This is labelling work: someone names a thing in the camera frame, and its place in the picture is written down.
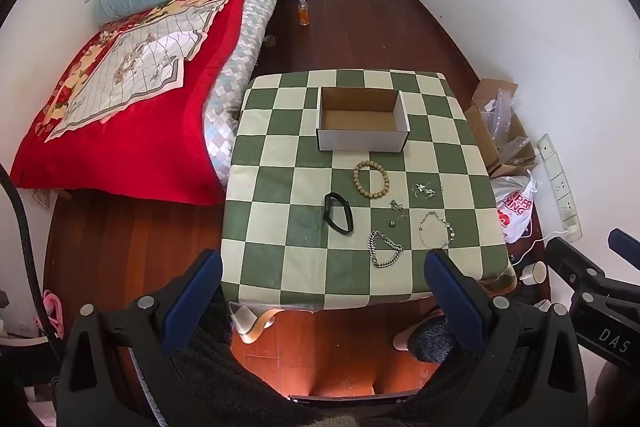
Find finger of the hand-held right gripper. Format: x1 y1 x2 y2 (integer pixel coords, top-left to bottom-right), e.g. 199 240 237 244
544 237 608 293
607 228 640 270

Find thin silver bracelet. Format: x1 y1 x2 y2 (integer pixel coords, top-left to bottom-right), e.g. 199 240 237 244
418 210 456 249

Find green checkered tablecloth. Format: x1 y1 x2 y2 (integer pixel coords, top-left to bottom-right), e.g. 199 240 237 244
220 69 517 308

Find bed with red blanket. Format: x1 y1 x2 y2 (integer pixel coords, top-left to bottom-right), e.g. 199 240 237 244
11 0 291 206

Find beige slipper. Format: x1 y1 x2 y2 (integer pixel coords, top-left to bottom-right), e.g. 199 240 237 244
231 302 281 343

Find white cardboard box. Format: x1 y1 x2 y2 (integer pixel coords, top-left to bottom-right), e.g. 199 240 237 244
316 86 411 152

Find pale pink slipper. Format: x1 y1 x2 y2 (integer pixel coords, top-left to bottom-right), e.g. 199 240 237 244
392 312 446 350

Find brown cardboard box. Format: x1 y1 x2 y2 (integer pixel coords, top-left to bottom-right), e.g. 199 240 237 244
462 78 538 178

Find person's dark fleece trousers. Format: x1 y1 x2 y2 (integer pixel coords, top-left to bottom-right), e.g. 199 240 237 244
120 292 506 427

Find thick silver chain bracelet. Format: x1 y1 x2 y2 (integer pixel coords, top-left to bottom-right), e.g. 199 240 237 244
368 230 405 269

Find white power strip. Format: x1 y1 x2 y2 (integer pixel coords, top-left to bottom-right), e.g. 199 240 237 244
536 134 583 243

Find silver necklace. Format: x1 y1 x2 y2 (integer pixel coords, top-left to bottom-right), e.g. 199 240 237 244
411 181 445 199

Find clear plastic wrap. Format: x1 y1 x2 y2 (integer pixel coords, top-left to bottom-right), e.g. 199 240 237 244
482 89 536 162

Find checked pale mattress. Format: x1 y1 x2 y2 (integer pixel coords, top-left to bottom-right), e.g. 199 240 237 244
202 0 291 188

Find white cup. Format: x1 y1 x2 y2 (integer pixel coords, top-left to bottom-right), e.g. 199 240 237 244
520 262 547 285

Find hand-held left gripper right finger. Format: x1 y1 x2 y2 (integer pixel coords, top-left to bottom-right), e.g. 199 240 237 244
424 248 588 427

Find black cable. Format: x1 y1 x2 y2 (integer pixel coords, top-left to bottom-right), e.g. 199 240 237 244
0 164 66 358

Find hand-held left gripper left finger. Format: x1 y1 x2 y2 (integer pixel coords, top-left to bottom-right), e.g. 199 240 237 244
52 249 224 427

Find black bangle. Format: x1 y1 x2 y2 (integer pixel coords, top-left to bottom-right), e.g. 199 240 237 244
323 192 355 237

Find white plastic bag red print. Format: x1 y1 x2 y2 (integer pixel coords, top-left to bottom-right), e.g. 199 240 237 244
490 174 541 244

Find wooden bead bracelet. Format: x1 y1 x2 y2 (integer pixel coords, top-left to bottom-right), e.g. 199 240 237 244
353 160 390 202

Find white cable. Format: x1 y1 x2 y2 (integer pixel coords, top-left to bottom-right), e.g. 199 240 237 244
510 229 568 265

